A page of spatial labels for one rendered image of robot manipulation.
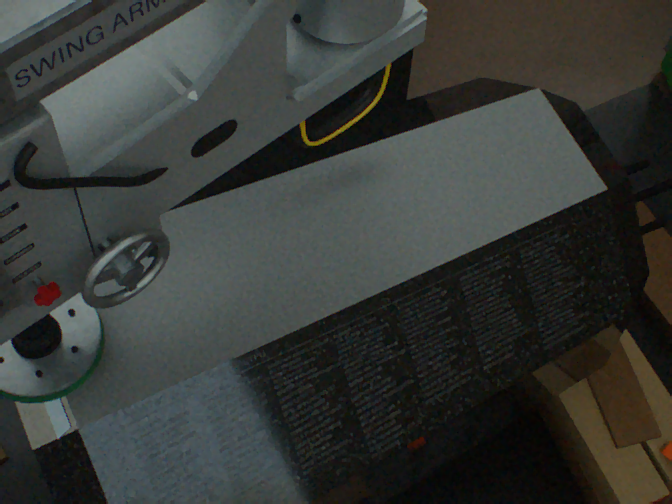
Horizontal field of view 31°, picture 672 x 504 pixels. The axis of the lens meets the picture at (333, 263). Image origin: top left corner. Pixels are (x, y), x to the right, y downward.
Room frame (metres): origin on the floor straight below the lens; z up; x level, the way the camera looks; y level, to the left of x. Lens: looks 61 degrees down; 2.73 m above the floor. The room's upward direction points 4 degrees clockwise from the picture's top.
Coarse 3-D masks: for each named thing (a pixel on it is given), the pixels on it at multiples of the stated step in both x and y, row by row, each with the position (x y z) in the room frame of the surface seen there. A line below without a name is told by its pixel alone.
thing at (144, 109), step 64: (256, 0) 1.06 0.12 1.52; (128, 64) 1.01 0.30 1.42; (192, 64) 1.00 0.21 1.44; (256, 64) 1.04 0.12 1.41; (320, 64) 1.16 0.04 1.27; (384, 64) 1.21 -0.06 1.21; (64, 128) 0.91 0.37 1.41; (128, 128) 0.91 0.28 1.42; (192, 128) 0.96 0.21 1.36; (256, 128) 1.03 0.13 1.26; (128, 192) 0.88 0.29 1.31; (192, 192) 0.95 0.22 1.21
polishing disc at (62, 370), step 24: (96, 312) 0.89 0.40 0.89; (72, 336) 0.84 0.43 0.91; (96, 336) 0.84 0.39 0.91; (24, 360) 0.79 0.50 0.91; (48, 360) 0.79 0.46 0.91; (72, 360) 0.79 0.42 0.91; (96, 360) 0.80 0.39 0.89; (0, 384) 0.74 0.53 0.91; (24, 384) 0.74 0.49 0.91; (48, 384) 0.75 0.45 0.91; (72, 384) 0.75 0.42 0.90
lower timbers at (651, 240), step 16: (640, 208) 1.69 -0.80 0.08; (640, 224) 1.64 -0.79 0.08; (656, 240) 1.59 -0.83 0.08; (656, 256) 1.54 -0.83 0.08; (656, 272) 1.50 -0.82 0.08; (656, 288) 1.45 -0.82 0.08; (640, 304) 1.43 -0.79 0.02; (656, 304) 1.40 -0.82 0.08; (656, 320) 1.38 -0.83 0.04; (544, 416) 1.10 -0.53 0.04; (560, 432) 1.04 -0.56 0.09; (560, 448) 1.02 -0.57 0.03; (576, 464) 0.97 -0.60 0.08; (576, 480) 0.95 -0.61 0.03; (592, 496) 0.90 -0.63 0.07
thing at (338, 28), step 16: (304, 0) 1.21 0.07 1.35; (320, 0) 1.20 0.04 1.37; (336, 0) 1.19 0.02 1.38; (352, 0) 1.19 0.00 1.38; (368, 0) 1.20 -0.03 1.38; (384, 0) 1.21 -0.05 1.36; (400, 0) 1.24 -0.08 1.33; (304, 16) 1.21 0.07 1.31; (320, 16) 1.20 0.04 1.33; (336, 16) 1.19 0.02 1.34; (352, 16) 1.19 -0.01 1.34; (368, 16) 1.20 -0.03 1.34; (384, 16) 1.21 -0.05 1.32; (400, 16) 1.25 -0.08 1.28; (320, 32) 1.20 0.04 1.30; (336, 32) 1.19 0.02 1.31; (352, 32) 1.19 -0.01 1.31; (368, 32) 1.20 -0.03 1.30; (384, 32) 1.21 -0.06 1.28
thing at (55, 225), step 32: (0, 128) 0.79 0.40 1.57; (32, 128) 0.80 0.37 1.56; (0, 160) 0.76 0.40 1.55; (32, 160) 0.79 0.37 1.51; (64, 160) 0.82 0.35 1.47; (0, 192) 0.75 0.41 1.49; (32, 192) 0.78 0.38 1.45; (64, 192) 0.81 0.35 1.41; (0, 224) 0.74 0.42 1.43; (32, 224) 0.77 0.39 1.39; (64, 224) 0.80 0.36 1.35; (0, 256) 0.73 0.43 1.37; (32, 256) 0.76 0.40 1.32; (64, 256) 0.79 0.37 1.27; (32, 288) 0.75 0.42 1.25; (64, 288) 0.78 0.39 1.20; (0, 320) 0.71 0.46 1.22; (32, 320) 0.74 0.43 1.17
